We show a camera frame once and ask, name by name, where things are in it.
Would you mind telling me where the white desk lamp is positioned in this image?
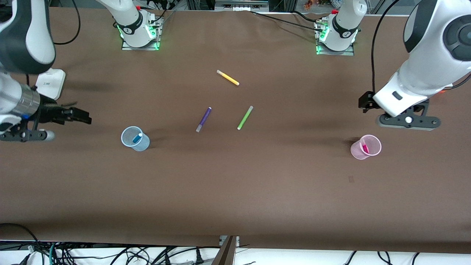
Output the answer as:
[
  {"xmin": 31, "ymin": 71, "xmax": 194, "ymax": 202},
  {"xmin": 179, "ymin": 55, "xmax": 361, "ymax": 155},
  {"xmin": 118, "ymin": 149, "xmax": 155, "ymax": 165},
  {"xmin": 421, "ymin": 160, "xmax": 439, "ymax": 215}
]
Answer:
[{"xmin": 35, "ymin": 68, "xmax": 66, "ymax": 100}]

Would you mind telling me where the translucent pink cup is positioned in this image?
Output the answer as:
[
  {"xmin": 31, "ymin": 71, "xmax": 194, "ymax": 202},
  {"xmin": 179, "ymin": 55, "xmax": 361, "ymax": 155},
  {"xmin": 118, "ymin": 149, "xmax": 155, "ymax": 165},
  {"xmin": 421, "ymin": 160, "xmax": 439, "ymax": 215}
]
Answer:
[{"xmin": 350, "ymin": 135, "xmax": 382, "ymax": 160}]

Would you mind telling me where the translucent blue cup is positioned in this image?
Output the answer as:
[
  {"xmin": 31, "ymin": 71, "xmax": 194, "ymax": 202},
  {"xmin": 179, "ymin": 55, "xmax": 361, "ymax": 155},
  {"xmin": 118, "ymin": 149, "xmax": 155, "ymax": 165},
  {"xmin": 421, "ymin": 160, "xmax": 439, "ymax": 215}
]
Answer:
[{"xmin": 121, "ymin": 126, "xmax": 150, "ymax": 152}]

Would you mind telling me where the green marker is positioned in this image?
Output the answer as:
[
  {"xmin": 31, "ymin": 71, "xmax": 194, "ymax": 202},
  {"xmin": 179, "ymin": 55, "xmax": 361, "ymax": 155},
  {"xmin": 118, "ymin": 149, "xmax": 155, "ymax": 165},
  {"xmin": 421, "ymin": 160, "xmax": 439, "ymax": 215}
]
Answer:
[{"xmin": 237, "ymin": 106, "xmax": 254, "ymax": 130}]

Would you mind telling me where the purple marker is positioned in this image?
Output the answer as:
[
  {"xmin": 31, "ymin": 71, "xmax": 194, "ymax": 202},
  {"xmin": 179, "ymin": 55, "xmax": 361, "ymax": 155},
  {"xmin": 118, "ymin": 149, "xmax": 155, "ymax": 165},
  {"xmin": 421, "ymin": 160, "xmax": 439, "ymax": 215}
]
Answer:
[{"xmin": 195, "ymin": 107, "xmax": 212, "ymax": 133}]

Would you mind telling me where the yellow marker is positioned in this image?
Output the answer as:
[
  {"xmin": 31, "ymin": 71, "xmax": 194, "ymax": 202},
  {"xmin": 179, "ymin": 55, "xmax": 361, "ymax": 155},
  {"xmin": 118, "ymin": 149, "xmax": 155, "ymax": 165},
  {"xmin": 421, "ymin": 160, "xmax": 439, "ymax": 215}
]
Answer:
[{"xmin": 216, "ymin": 70, "xmax": 240, "ymax": 86}]

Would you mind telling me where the brown table cover sheet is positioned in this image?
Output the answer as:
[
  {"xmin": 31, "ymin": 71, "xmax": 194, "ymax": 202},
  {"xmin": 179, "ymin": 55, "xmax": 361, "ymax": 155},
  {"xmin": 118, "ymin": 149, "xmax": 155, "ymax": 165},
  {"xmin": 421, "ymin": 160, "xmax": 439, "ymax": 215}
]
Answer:
[{"xmin": 0, "ymin": 7, "xmax": 471, "ymax": 254}]

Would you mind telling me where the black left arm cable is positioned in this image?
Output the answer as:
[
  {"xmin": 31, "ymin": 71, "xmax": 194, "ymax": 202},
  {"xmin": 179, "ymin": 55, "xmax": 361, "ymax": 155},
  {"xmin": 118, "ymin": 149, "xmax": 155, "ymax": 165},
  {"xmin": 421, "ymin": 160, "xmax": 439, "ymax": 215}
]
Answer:
[{"xmin": 371, "ymin": 0, "xmax": 402, "ymax": 93}]

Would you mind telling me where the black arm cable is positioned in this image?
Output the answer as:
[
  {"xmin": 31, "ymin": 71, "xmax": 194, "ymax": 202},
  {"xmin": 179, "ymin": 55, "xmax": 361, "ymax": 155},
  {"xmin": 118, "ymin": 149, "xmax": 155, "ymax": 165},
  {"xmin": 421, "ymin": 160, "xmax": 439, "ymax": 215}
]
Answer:
[
  {"xmin": 371, "ymin": 0, "xmax": 402, "ymax": 93},
  {"xmin": 53, "ymin": 0, "xmax": 81, "ymax": 46}
]

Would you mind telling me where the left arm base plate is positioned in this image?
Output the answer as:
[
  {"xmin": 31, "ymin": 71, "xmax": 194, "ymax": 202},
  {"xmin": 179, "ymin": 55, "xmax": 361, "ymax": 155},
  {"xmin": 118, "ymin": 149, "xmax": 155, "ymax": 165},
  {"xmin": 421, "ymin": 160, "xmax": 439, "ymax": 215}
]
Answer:
[{"xmin": 315, "ymin": 18, "xmax": 355, "ymax": 56}]

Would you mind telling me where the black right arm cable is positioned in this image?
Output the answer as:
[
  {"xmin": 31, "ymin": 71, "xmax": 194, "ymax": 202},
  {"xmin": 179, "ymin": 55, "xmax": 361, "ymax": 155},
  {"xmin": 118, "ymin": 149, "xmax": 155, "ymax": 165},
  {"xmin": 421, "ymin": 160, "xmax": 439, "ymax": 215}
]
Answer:
[{"xmin": 53, "ymin": 0, "xmax": 81, "ymax": 46}]

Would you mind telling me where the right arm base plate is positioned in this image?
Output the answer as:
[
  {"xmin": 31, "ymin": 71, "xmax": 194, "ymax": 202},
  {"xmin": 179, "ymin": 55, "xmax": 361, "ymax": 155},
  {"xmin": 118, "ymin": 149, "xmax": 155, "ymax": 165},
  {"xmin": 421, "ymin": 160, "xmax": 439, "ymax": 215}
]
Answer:
[{"xmin": 121, "ymin": 14, "xmax": 161, "ymax": 51}]

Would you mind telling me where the black cable across table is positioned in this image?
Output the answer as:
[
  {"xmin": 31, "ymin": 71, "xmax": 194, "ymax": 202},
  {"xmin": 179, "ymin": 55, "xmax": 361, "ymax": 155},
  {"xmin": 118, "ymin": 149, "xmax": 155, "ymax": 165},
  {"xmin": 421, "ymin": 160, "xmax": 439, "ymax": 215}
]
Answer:
[{"xmin": 250, "ymin": 10, "xmax": 325, "ymax": 32}]

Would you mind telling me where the black looped floor cable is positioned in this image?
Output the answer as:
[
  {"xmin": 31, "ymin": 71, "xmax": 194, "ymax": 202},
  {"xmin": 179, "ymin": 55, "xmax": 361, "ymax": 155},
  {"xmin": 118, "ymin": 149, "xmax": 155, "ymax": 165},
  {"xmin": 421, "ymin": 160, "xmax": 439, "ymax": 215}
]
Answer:
[{"xmin": 0, "ymin": 223, "xmax": 39, "ymax": 258}]

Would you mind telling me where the brown wooden table post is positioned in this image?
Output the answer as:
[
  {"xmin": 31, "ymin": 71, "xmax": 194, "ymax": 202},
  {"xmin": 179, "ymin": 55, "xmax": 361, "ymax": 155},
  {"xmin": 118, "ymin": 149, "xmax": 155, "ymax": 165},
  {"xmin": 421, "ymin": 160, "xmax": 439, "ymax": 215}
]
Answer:
[{"xmin": 212, "ymin": 236, "xmax": 238, "ymax": 265}]

